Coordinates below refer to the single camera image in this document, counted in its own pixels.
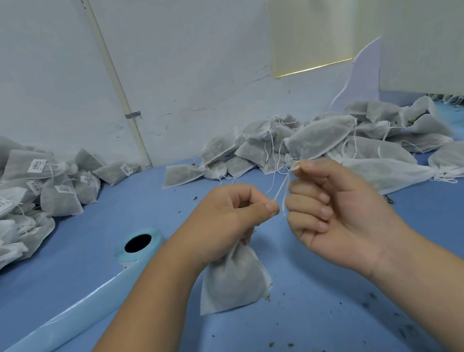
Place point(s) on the person's right hand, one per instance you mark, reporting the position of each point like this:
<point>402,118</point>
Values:
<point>341,214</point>

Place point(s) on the person's left hand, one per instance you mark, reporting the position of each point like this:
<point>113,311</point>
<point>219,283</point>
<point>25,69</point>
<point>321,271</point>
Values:
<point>217,223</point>

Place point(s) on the white sachet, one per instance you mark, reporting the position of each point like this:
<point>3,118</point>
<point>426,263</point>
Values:
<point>234,281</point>

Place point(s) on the pile of unlabelled herb bags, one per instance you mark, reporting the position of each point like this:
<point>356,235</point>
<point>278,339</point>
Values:
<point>331,147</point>

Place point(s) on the blue label roll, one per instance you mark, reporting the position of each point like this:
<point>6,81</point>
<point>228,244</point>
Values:
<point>137,245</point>

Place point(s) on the pile of labelled herb bags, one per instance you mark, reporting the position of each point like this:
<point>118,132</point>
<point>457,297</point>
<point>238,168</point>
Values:
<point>24,198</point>

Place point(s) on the person's right forearm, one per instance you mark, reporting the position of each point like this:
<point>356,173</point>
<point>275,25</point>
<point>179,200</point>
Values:
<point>456,297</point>

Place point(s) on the person's left forearm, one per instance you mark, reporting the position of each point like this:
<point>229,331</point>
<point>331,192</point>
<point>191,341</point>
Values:
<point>119,349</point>

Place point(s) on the white curved board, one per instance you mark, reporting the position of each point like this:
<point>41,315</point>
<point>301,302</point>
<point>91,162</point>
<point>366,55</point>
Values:
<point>360,78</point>

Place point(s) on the grey pipe clamp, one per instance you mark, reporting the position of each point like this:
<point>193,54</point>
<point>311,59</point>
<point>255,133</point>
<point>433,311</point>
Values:
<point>132,114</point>

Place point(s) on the large beige panel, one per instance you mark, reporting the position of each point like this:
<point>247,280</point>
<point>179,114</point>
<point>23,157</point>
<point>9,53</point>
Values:
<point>433,16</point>

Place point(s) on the white wall pipe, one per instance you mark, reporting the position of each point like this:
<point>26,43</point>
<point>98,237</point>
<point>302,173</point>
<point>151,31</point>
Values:
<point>115,69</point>

